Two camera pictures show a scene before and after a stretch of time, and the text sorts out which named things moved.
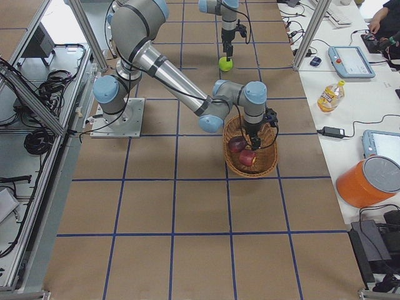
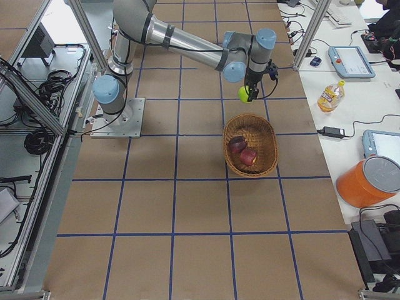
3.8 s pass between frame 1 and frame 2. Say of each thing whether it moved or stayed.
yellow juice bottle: stayed
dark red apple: stayed
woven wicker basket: stayed
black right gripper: moved
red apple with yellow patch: stayed
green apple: moved
